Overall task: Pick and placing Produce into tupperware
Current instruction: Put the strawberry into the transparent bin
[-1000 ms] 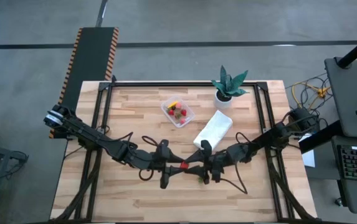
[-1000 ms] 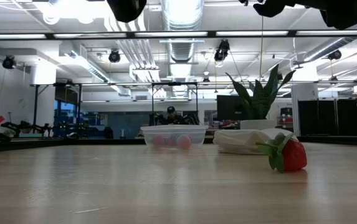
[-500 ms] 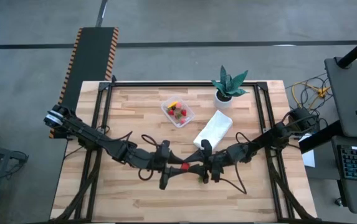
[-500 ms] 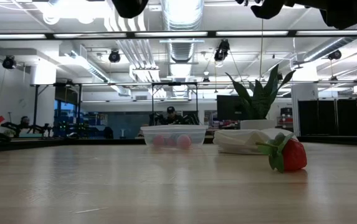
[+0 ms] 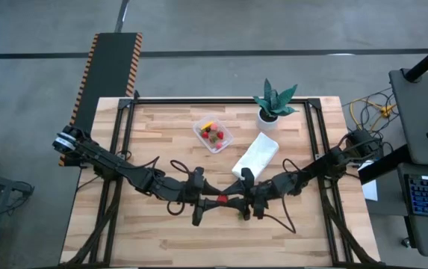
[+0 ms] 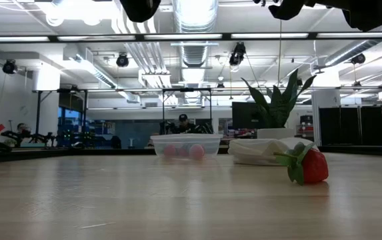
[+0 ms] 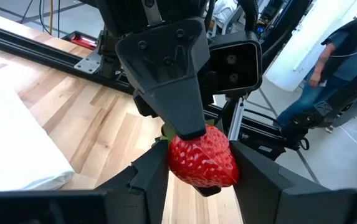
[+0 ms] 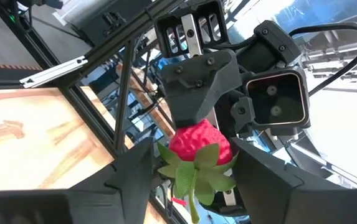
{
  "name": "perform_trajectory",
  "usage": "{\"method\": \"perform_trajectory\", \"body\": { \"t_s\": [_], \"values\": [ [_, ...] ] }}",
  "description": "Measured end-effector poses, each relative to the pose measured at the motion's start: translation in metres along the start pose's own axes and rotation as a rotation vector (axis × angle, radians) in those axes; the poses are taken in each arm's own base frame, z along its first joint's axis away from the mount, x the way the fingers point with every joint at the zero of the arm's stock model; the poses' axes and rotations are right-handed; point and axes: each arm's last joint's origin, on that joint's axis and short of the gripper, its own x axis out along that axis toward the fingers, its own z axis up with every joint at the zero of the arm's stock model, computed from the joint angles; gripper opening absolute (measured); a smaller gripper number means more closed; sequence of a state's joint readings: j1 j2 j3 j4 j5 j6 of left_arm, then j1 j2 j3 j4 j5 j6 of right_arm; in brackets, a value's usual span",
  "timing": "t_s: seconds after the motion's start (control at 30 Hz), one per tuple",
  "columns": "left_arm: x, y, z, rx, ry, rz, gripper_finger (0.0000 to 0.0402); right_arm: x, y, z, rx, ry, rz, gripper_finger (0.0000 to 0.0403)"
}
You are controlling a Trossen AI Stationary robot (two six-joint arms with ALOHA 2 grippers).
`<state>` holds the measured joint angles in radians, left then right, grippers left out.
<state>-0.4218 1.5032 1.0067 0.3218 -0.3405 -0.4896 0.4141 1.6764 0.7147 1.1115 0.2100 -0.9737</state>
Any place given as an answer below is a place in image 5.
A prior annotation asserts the white paper sheet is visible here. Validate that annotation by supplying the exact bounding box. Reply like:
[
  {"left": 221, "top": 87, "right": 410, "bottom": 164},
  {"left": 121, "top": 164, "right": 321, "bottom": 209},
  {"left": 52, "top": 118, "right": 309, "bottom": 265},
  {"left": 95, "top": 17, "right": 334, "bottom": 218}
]
[{"left": 358, "top": 159, "right": 379, "bottom": 202}]

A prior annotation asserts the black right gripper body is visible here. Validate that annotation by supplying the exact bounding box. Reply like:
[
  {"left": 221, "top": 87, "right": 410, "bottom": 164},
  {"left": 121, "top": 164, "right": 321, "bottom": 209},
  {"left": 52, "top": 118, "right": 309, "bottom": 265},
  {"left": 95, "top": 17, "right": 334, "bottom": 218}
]
[{"left": 240, "top": 167, "right": 270, "bottom": 221}]

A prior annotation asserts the clear plastic tupperware container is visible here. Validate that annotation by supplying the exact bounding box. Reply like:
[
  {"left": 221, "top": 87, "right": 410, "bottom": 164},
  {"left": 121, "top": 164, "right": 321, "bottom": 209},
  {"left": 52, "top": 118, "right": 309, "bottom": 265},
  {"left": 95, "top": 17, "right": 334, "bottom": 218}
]
[{"left": 192, "top": 115, "right": 235, "bottom": 155}]

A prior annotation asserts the black orange-striped floor cable ramp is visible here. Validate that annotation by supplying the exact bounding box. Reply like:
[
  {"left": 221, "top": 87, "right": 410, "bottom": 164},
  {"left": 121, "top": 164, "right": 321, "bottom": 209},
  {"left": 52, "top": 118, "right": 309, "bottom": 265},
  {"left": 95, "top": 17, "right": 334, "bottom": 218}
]
[{"left": 58, "top": 32, "right": 143, "bottom": 167}]

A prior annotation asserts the white folded cloth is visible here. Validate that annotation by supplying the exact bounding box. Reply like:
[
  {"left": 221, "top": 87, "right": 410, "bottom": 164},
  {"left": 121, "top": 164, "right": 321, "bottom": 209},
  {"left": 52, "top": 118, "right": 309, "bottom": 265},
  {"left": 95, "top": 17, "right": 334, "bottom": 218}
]
[{"left": 231, "top": 131, "right": 280, "bottom": 183}]

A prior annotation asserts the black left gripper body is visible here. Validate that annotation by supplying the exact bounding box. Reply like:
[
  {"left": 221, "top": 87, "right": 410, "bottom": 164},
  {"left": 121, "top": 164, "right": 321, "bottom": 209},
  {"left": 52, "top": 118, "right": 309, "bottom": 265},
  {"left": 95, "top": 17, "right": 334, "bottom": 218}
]
[{"left": 181, "top": 167, "right": 206, "bottom": 227}]

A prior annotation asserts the green plant in white pot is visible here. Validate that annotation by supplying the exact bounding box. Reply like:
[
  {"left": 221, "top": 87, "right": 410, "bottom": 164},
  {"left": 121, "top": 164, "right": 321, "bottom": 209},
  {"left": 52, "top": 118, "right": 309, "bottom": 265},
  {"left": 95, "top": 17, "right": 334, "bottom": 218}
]
[{"left": 252, "top": 77, "right": 299, "bottom": 132}]

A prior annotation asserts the yellow floor cable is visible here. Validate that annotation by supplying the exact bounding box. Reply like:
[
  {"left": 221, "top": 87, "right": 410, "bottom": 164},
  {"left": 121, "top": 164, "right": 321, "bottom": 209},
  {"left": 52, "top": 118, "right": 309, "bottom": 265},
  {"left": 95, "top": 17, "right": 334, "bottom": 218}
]
[{"left": 349, "top": 95, "right": 398, "bottom": 132}]

